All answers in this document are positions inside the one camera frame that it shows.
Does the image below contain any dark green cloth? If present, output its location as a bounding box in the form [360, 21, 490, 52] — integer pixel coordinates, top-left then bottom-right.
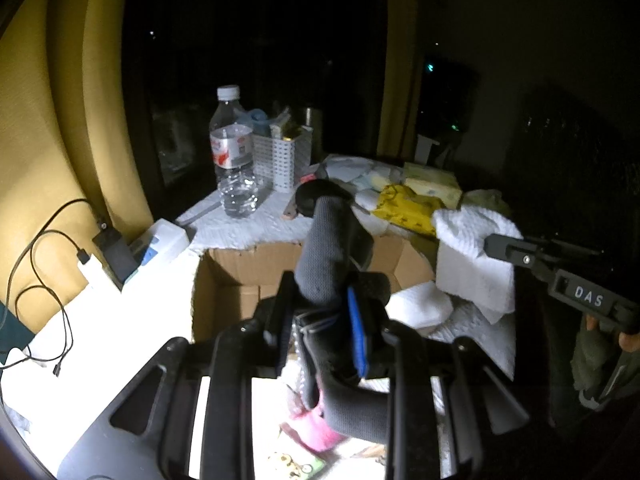
[0, 302, 37, 367]

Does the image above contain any white perforated plastic basket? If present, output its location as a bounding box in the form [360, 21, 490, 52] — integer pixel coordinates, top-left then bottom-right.
[252, 124, 314, 194]

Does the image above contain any black cable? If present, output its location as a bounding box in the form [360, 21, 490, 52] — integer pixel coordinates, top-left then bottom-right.
[0, 198, 108, 378]

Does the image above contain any black power bank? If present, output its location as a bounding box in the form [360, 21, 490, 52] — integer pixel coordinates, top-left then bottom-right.
[92, 226, 139, 282]

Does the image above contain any yellow curtain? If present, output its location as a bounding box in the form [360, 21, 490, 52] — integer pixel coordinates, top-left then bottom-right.
[0, 0, 157, 313]

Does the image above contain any white paper table cover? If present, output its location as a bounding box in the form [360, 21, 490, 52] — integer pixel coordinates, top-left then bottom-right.
[175, 180, 321, 256]

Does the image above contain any pile of white diapers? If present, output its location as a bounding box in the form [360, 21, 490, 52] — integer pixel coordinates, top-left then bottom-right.
[324, 156, 405, 211]

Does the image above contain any metal thermos flask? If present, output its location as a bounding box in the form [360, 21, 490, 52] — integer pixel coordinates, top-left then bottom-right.
[300, 105, 324, 162]

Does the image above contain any yellow green patterned packet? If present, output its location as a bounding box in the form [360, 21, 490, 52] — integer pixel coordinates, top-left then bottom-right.
[266, 451, 328, 480]

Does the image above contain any pale yellow tissue pack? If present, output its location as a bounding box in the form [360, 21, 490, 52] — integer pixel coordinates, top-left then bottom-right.
[401, 161, 464, 209]

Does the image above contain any pink soft item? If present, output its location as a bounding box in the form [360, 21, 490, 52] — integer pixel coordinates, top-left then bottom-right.
[281, 396, 347, 454]

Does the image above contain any white foam pad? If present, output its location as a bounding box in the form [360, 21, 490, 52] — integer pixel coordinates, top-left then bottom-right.
[386, 280, 454, 330]

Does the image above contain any brown cardboard box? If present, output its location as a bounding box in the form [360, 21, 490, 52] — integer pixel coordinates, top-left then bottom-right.
[191, 232, 437, 356]

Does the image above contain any white tissue box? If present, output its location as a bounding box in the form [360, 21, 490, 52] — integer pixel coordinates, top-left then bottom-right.
[126, 218, 192, 283]

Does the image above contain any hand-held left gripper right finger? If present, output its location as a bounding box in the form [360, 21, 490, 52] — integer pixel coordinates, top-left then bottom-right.
[346, 272, 532, 480]

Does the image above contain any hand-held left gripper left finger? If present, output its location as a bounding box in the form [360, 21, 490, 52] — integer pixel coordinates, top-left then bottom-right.
[65, 271, 301, 480]

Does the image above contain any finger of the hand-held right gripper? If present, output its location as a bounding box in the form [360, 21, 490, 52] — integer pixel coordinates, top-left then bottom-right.
[483, 233, 603, 283]

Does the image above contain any clear plastic water bottle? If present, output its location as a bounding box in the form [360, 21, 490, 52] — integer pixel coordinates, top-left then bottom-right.
[208, 84, 267, 219]

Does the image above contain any black soft pouch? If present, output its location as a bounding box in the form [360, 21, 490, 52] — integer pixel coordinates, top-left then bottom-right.
[294, 180, 359, 219]

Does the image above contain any person's right hand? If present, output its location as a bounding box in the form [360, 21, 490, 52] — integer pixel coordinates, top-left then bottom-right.
[570, 314, 640, 412]

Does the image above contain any white folded towel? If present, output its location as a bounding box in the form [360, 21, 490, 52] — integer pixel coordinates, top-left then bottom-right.
[431, 204, 524, 325]

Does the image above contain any white charger block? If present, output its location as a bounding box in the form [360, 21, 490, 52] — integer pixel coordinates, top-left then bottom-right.
[76, 249, 123, 292]

